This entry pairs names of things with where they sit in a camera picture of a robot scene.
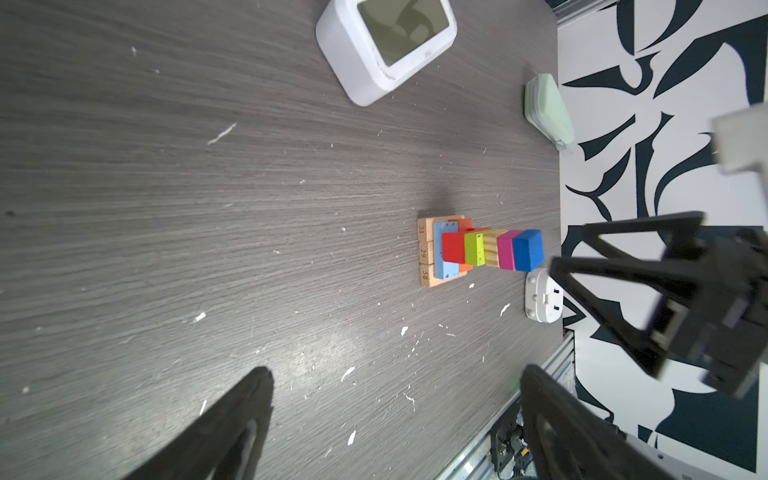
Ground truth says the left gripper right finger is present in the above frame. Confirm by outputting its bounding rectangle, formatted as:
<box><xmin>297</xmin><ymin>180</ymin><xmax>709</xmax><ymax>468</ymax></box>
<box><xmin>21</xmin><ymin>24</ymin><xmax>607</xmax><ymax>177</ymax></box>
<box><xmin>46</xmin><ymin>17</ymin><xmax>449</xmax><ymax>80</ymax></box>
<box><xmin>521</xmin><ymin>364</ymin><xmax>666</xmax><ymax>479</ymax></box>

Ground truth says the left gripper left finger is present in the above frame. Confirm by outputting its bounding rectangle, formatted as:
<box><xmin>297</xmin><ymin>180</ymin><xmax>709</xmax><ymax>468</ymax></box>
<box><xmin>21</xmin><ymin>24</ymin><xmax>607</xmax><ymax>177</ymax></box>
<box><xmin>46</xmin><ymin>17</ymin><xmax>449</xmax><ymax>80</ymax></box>
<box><xmin>127</xmin><ymin>366</ymin><xmax>274</xmax><ymax>479</ymax></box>

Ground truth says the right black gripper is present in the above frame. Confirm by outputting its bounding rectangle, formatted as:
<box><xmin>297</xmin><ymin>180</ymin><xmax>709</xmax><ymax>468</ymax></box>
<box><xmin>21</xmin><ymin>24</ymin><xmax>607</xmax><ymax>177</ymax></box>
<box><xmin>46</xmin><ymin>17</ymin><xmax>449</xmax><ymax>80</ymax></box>
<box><xmin>548</xmin><ymin>211</ymin><xmax>768</xmax><ymax>400</ymax></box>

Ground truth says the blue cube block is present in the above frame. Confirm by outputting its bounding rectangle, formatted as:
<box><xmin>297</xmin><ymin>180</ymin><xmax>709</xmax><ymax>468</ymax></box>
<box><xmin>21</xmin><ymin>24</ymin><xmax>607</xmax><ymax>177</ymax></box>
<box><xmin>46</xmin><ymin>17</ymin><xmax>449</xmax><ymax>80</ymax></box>
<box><xmin>512</xmin><ymin>230</ymin><xmax>545</xmax><ymax>272</ymax></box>

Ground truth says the magenta cube block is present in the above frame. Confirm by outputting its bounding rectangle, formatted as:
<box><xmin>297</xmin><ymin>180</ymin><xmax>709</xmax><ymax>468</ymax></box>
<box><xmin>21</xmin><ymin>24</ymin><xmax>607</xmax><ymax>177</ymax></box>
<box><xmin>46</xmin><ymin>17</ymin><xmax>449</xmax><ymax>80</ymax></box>
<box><xmin>497</xmin><ymin>230</ymin><xmax>523</xmax><ymax>271</ymax></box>

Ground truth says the small natural wood cube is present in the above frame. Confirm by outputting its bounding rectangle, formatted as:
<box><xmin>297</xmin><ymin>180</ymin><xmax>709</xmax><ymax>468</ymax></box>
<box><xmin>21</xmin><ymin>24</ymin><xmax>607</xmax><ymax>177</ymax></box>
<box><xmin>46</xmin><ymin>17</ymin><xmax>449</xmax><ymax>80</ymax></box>
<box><xmin>483</xmin><ymin>229</ymin><xmax>507</xmax><ymax>268</ymax></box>

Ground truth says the lime green block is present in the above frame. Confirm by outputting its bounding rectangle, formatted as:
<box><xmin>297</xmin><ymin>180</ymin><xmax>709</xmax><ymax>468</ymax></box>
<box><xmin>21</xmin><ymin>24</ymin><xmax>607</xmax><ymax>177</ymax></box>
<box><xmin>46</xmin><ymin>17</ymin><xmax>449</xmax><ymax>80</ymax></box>
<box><xmin>467</xmin><ymin>228</ymin><xmax>491</xmax><ymax>266</ymax></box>

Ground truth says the light blue block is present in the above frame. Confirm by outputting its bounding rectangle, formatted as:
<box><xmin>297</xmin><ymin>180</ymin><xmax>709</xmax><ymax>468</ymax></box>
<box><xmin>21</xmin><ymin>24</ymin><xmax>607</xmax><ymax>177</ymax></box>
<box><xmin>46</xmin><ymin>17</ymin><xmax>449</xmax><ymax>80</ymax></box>
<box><xmin>433</xmin><ymin>221</ymin><xmax>462</xmax><ymax>281</ymax></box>

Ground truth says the red block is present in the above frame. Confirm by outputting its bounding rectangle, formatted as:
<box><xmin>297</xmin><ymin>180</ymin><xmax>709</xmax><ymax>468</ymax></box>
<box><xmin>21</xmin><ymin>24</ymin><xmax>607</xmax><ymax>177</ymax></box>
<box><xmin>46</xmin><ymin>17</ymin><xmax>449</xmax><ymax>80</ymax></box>
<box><xmin>442</xmin><ymin>231</ymin><xmax>461</xmax><ymax>264</ymax></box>

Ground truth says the white oval plastic device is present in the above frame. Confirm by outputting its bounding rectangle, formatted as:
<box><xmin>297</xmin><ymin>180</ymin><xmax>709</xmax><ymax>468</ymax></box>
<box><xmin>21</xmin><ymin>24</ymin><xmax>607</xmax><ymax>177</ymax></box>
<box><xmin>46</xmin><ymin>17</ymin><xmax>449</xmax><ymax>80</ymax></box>
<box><xmin>524</xmin><ymin>267</ymin><xmax>564</xmax><ymax>324</ymax></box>

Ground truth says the pale green case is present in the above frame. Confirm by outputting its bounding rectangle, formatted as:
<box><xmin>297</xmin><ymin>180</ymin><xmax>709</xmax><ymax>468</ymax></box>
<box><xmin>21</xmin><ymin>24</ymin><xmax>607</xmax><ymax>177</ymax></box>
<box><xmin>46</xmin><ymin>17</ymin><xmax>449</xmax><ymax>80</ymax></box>
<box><xmin>524</xmin><ymin>73</ymin><xmax>575</xmax><ymax>151</ymax></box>

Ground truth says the white digital clock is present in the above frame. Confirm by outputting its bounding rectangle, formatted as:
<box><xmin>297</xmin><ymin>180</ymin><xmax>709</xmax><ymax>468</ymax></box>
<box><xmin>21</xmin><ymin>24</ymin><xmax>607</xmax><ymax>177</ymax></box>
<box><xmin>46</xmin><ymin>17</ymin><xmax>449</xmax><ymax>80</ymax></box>
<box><xmin>315</xmin><ymin>0</ymin><xmax>458</xmax><ymax>107</ymax></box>

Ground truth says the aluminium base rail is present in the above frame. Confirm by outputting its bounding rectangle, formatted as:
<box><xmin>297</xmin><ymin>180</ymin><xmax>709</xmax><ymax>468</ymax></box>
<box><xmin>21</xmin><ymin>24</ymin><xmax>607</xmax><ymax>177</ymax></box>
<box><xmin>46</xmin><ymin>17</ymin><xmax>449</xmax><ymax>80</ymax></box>
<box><xmin>437</xmin><ymin>331</ymin><xmax>576</xmax><ymax>479</ymax></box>

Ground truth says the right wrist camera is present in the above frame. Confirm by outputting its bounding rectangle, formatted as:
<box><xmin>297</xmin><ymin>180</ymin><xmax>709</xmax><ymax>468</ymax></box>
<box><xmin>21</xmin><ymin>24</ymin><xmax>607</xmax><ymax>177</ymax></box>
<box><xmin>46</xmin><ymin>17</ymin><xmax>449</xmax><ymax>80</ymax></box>
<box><xmin>711</xmin><ymin>102</ymin><xmax>767</xmax><ymax>201</ymax></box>

